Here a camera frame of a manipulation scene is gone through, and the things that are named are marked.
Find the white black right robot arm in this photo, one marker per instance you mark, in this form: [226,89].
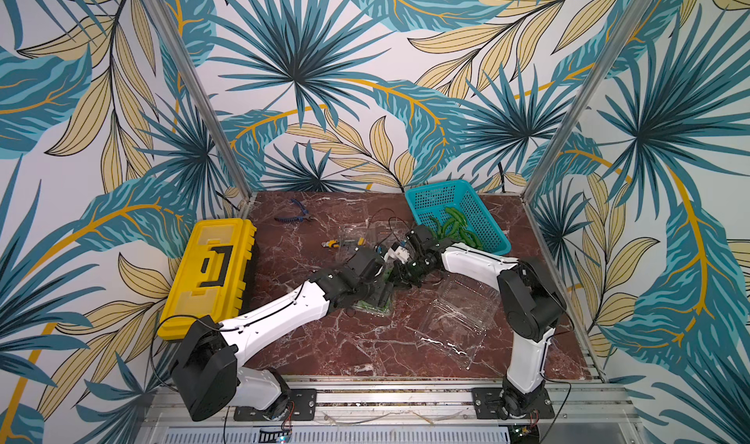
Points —
[532,303]

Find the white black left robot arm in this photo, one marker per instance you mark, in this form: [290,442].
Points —
[209,369]

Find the aluminium frame post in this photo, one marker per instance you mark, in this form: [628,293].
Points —
[621,35]
[175,46]

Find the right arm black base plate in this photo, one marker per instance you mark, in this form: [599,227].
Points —
[498,403]

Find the yellow black utility knife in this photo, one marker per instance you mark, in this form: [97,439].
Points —
[338,243]

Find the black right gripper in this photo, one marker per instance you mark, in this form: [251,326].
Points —
[407,262]

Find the left aluminium frame post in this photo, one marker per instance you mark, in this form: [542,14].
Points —
[175,46]

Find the green peppers in basket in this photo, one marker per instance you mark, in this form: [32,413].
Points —
[456,227]

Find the clear clamshell pepper container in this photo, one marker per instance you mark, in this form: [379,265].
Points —
[379,235]
[381,305]

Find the yellow plastic toolbox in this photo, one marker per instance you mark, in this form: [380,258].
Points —
[210,280]

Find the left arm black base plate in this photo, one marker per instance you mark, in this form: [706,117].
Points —
[299,405]

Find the white vented front panel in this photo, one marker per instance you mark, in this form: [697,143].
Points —
[341,434]

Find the teal perforated plastic basket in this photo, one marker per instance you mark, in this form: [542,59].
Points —
[432,199]

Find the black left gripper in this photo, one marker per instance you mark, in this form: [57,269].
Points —
[382,294]

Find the right aluminium frame post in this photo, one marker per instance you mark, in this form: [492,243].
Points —
[621,35]

